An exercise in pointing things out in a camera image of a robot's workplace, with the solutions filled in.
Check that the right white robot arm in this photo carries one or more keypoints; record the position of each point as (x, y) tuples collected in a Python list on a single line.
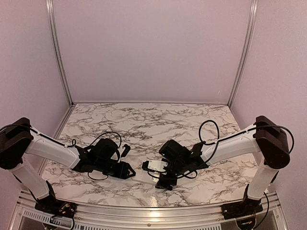
[(263, 136)]

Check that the right aluminium corner post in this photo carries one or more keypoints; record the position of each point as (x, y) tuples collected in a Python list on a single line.
[(245, 51)]

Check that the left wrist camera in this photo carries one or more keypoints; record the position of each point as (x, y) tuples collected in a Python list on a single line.
[(125, 151)]

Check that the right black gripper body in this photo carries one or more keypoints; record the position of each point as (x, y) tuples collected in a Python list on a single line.
[(163, 179)]

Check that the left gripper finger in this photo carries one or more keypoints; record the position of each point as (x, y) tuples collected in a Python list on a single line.
[(129, 175), (130, 170)]

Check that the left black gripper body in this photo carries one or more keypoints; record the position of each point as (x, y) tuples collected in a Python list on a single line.
[(120, 173)]

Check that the aluminium corner post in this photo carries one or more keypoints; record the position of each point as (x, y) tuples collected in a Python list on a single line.
[(56, 47), (245, 51)]

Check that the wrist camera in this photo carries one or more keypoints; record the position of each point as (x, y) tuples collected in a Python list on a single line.
[(154, 166), (125, 151)]

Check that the white remote control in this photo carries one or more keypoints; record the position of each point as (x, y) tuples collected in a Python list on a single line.
[(143, 177)]

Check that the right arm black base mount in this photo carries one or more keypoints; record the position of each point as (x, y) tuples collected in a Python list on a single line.
[(240, 209)]

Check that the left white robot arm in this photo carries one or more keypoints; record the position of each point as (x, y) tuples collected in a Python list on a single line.
[(20, 138)]

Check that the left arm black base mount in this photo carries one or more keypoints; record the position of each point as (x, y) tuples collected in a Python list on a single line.
[(57, 208)]

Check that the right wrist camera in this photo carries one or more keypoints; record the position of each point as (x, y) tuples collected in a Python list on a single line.
[(154, 166)]

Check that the left aluminium corner post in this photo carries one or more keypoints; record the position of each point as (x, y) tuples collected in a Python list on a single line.
[(56, 47)]

